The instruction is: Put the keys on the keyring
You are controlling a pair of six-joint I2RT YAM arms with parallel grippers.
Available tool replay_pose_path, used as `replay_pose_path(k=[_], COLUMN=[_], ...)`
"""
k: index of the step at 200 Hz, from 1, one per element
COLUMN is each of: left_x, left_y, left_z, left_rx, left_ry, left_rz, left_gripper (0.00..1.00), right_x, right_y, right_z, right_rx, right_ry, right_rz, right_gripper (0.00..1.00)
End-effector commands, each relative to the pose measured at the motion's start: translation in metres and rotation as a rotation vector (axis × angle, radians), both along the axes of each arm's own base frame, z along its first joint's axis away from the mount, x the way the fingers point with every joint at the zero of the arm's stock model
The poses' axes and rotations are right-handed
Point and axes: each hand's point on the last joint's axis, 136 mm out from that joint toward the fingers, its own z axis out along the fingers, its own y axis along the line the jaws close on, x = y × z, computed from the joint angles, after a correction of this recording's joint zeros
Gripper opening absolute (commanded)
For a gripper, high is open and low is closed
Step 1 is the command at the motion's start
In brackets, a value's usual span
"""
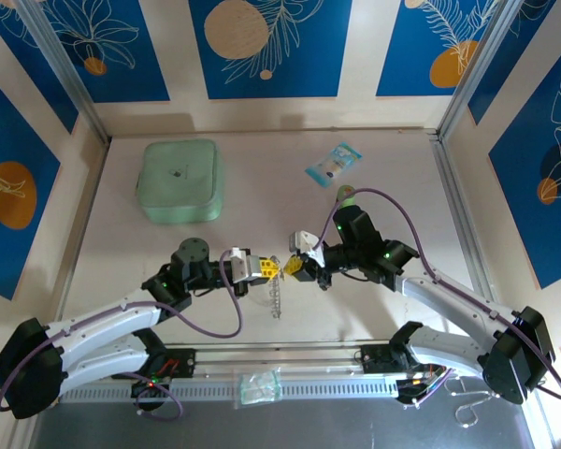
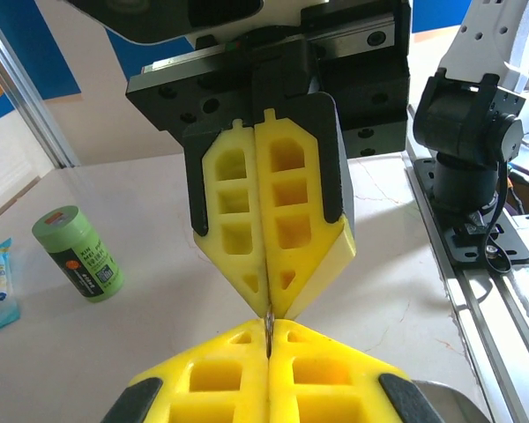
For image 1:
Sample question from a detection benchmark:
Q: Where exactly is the black controller board with wires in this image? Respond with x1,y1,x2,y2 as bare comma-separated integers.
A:
129,377,172,404
396,359,445,406

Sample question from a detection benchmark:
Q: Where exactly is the grey slotted cable duct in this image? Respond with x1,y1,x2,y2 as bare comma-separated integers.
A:
65,377,403,404

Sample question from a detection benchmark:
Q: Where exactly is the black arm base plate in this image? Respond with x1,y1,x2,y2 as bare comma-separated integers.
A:
360,344,445,375
139,348,198,380

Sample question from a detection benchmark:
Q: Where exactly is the thin white wire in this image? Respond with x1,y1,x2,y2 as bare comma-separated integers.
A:
441,369,548,429

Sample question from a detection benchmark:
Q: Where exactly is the blue wet wipes packet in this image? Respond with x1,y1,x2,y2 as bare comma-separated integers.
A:
304,141,364,189

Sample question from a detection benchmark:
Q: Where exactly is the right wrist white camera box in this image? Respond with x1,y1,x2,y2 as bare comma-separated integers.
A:
287,229,326,263

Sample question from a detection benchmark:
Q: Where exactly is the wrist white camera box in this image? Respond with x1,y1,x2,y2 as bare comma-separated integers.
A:
227,246,263,285
287,229,326,263

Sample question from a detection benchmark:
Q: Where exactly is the clear plastic zip bag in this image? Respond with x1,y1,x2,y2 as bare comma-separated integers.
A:
250,254,284,322

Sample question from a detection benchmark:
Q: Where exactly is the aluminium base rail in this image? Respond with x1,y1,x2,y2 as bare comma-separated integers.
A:
50,342,539,381

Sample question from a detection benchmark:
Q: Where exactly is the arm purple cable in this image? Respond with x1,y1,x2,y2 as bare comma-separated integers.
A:
317,187,561,411
0,250,244,422

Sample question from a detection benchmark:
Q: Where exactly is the mint green zip pouch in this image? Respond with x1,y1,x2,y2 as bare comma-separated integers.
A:
135,138,225,225

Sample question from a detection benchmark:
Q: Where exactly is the aluminium side rail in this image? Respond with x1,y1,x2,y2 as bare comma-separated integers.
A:
429,132,509,338

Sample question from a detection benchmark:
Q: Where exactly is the aluminium corner post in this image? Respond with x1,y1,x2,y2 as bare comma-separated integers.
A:
437,0,520,144
16,0,112,144

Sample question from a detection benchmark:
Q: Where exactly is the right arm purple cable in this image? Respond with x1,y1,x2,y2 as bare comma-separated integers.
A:
317,187,561,411

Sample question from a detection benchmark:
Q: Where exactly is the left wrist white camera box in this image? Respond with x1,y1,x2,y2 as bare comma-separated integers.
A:
227,246,263,285

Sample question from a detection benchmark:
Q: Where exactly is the green cylindrical bottle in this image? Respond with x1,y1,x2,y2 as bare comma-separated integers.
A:
334,184,356,210

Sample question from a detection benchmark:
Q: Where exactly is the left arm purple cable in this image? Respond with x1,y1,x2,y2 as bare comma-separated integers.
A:
0,250,244,422

